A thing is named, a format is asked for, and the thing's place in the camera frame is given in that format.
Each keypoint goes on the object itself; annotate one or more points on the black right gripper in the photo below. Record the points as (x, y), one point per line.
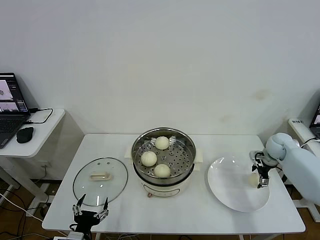
(263, 170)

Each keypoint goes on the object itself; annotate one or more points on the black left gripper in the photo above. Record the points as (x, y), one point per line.
(87, 218)

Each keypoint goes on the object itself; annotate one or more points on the white steamed baozi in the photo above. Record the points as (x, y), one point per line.
(161, 143)
(149, 158)
(162, 170)
(252, 179)

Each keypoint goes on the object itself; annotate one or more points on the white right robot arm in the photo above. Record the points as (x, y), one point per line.
(300, 165)

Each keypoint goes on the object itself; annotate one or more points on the stainless steel steamer basket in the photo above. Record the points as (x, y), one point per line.
(180, 157)

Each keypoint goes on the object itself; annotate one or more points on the white round plate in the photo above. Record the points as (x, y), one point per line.
(225, 180)

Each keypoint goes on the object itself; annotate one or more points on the white side table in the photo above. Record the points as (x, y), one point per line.
(300, 130)
(37, 146)

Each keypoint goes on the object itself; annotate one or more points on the white label sticker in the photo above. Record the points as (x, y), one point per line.
(297, 122)

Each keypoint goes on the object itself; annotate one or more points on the cream electric cooker base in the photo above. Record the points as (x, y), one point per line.
(162, 188)

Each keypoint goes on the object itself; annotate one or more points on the open black laptop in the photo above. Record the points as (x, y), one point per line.
(316, 122)
(10, 125)

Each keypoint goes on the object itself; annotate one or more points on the black computer mouse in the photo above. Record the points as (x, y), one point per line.
(25, 135)

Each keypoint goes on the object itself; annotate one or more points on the white wall socket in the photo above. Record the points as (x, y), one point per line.
(45, 165)

